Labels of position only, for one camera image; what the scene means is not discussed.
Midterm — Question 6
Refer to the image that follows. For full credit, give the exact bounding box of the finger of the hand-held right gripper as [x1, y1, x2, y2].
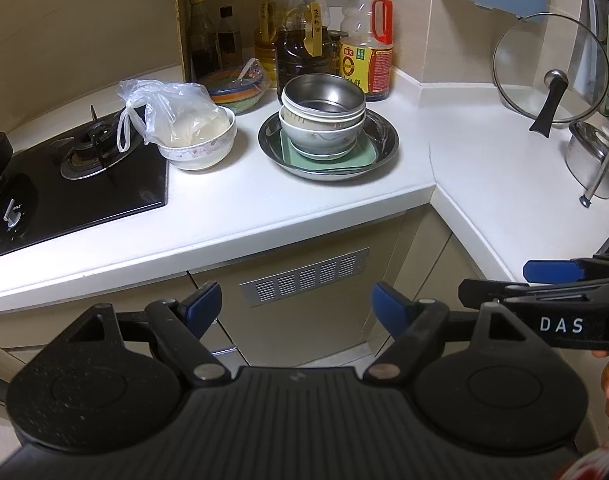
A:
[458, 278, 609, 309]
[523, 254, 609, 284]

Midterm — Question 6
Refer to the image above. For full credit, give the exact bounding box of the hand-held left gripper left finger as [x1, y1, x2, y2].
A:
[49, 281, 231, 387]

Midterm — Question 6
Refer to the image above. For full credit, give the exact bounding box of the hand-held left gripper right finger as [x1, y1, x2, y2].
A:
[363, 281, 540, 385]

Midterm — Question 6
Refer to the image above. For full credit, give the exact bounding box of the green square plate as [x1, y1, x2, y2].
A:
[279, 129, 379, 174]

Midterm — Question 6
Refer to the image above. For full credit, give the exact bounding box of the large steel basin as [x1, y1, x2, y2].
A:
[258, 108, 400, 181]

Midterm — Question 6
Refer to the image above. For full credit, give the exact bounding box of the white floral bowl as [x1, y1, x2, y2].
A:
[282, 119, 364, 160]

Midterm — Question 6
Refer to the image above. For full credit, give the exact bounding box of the beige round bowl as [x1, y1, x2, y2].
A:
[278, 101, 367, 133]

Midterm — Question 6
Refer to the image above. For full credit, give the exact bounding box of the small steel saucepan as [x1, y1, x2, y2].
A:
[281, 73, 367, 118]

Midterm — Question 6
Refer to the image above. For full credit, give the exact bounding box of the beige base cabinet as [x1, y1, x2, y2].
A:
[0, 204, 498, 368]

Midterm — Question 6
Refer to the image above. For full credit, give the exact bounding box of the metal cabinet vent grille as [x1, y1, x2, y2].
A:
[239, 247, 371, 309]

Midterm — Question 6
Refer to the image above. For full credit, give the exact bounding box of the steel pot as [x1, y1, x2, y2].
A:
[565, 132, 609, 200]

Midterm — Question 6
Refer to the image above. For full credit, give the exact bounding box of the white patterned bowl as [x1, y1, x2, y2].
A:
[157, 106, 237, 171]

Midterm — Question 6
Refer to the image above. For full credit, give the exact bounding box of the black gas stove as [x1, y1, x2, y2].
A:
[0, 105, 168, 262]

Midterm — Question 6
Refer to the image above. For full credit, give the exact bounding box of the clear plastic bag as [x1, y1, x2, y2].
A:
[116, 79, 231, 154]

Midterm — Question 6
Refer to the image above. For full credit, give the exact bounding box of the striped colourful bowl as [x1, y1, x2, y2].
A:
[197, 66, 268, 114]

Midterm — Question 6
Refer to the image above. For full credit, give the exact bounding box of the small knotted plastic bag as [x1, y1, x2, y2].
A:
[233, 57, 266, 87]

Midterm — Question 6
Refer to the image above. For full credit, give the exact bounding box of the dark bottle yellow cap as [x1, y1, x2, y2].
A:
[186, 0, 221, 82]

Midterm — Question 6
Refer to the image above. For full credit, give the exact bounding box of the small dark jar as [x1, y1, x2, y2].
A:
[329, 30, 349, 77]

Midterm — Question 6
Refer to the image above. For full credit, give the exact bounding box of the large oil bottle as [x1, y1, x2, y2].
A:
[276, 0, 334, 92]

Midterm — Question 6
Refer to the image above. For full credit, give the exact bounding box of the dark bottle black cap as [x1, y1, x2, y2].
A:
[217, 6, 244, 69]

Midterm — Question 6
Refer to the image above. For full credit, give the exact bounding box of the slim oil bottle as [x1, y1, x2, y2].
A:
[253, 0, 286, 87]

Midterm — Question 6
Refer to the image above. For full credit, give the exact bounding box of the glass pot lid black handle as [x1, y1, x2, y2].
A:
[493, 12, 609, 139]

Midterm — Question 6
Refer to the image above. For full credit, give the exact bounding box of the red-handled sauce bottle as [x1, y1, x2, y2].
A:
[339, 0, 396, 102]

